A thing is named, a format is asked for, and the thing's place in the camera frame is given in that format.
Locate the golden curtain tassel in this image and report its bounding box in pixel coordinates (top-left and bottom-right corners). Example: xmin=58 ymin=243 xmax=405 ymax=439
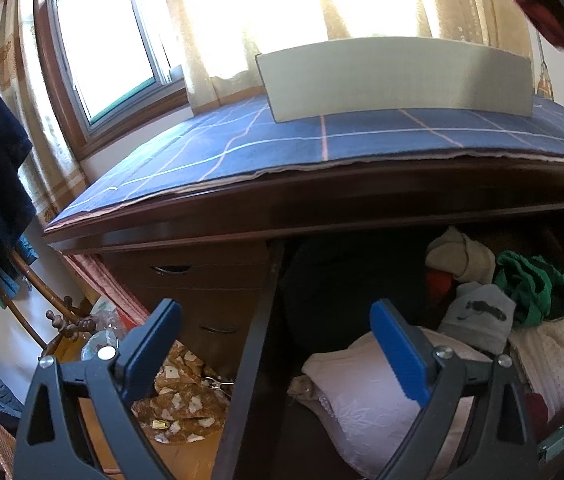
xmin=536 ymin=40 xmax=555 ymax=101

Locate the wooden coat rack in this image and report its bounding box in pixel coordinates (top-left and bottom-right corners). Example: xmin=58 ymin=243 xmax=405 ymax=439
xmin=0 ymin=247 xmax=98 ymax=361

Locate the wide beige patterned curtain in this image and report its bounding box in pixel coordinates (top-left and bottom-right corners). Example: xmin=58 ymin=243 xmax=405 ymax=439
xmin=159 ymin=0 xmax=533 ymax=116

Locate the pink lace bra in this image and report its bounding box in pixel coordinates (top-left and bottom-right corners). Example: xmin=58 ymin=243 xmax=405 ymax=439
xmin=287 ymin=330 xmax=493 ymax=478

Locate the cardboard box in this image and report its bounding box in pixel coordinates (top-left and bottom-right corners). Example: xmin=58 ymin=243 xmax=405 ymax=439
xmin=255 ymin=36 xmax=534 ymax=124

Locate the brown patterned cloth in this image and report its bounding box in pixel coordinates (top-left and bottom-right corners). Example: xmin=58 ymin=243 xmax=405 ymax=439
xmin=132 ymin=340 xmax=235 ymax=445

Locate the beige cloth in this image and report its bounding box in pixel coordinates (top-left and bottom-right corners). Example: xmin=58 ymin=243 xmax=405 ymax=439
xmin=424 ymin=226 xmax=497 ymax=285

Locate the clear plastic bag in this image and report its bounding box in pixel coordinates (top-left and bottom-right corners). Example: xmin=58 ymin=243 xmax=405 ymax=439
xmin=80 ymin=299 xmax=133 ymax=361

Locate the pink floral hanging cloth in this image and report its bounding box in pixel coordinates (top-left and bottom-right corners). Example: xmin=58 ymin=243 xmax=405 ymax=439
xmin=62 ymin=254 xmax=163 ymax=356

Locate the teal garment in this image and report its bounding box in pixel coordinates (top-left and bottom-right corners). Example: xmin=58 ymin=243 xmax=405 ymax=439
xmin=0 ymin=235 xmax=38 ymax=307

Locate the white quilted cloth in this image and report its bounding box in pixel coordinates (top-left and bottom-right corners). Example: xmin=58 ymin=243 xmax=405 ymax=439
xmin=507 ymin=305 xmax=564 ymax=411

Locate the small desk side drawer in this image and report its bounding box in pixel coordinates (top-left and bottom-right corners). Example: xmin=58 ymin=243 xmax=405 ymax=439
xmin=159 ymin=290 xmax=265 ymax=366
xmin=104 ymin=250 xmax=273 ymax=292

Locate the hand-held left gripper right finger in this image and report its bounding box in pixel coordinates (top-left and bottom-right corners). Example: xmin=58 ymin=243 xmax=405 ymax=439
xmin=369 ymin=299 xmax=543 ymax=480

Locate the green cloth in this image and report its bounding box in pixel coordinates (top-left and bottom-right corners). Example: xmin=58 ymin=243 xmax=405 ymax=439
xmin=493 ymin=251 xmax=564 ymax=328

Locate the dark wooden desk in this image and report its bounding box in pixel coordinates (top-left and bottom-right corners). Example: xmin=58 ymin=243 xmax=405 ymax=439
xmin=42 ymin=155 xmax=564 ymax=480

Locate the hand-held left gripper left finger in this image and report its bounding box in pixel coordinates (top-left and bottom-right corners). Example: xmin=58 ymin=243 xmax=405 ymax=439
xmin=14 ymin=298 xmax=185 ymax=480

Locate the dark red cloth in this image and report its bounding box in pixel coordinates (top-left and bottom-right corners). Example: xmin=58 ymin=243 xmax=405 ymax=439
xmin=526 ymin=391 xmax=551 ymax=437

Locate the brown framed window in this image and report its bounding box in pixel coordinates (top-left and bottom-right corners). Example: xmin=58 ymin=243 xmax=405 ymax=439
xmin=34 ymin=0 xmax=187 ymax=158

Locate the orange cloth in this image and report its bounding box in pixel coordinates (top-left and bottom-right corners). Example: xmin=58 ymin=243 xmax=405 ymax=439
xmin=427 ymin=269 xmax=457 ymax=307

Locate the blue checked tablecloth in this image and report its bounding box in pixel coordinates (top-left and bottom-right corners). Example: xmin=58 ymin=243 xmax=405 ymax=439
xmin=44 ymin=95 xmax=564 ymax=228

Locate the grey sock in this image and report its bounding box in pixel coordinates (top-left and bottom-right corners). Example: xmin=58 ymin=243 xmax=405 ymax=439
xmin=437 ymin=281 xmax=517 ymax=356

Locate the metal clip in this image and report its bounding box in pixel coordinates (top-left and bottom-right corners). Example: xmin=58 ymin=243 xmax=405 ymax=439
xmin=201 ymin=374 xmax=236 ymax=397

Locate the narrow beige patterned curtain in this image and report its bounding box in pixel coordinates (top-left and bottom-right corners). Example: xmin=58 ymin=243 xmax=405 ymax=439
xmin=0 ymin=0 xmax=87 ymax=221

